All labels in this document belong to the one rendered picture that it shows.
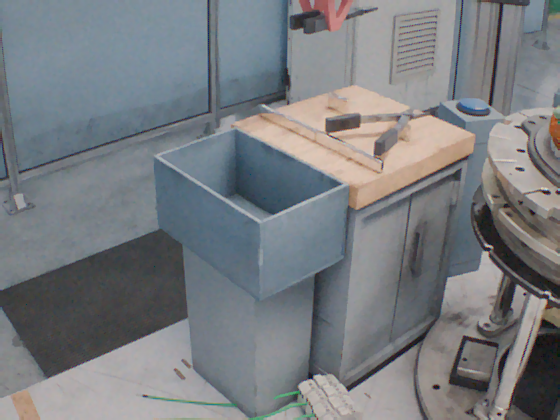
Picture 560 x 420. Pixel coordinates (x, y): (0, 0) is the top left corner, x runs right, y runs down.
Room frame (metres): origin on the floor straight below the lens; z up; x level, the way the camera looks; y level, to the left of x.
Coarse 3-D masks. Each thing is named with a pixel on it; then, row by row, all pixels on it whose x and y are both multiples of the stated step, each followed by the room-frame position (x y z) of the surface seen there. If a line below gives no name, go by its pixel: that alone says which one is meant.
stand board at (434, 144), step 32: (320, 96) 0.79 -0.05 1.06; (352, 96) 0.79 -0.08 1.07; (256, 128) 0.69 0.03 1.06; (320, 128) 0.69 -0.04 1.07; (384, 128) 0.70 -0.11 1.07; (416, 128) 0.70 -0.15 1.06; (448, 128) 0.71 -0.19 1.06; (320, 160) 0.61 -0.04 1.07; (416, 160) 0.62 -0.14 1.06; (448, 160) 0.66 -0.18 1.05; (352, 192) 0.56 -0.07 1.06; (384, 192) 0.59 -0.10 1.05
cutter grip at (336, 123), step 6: (348, 114) 0.66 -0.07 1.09; (354, 114) 0.66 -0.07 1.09; (360, 114) 0.66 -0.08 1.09; (330, 120) 0.65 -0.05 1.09; (336, 120) 0.65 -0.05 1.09; (342, 120) 0.65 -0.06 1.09; (348, 120) 0.66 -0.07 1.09; (354, 120) 0.66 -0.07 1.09; (360, 120) 0.66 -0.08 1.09; (330, 126) 0.65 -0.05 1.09; (336, 126) 0.65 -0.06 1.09; (342, 126) 0.65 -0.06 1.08; (348, 126) 0.66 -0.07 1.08; (354, 126) 0.66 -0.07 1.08; (330, 132) 0.65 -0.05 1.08
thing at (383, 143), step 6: (390, 132) 0.62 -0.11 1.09; (396, 132) 0.63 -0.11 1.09; (378, 138) 0.61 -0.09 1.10; (384, 138) 0.61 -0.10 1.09; (390, 138) 0.61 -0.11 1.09; (396, 138) 0.63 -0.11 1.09; (378, 144) 0.60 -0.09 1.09; (384, 144) 0.60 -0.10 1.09; (390, 144) 0.62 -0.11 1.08; (378, 150) 0.60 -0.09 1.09; (384, 150) 0.60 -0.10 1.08
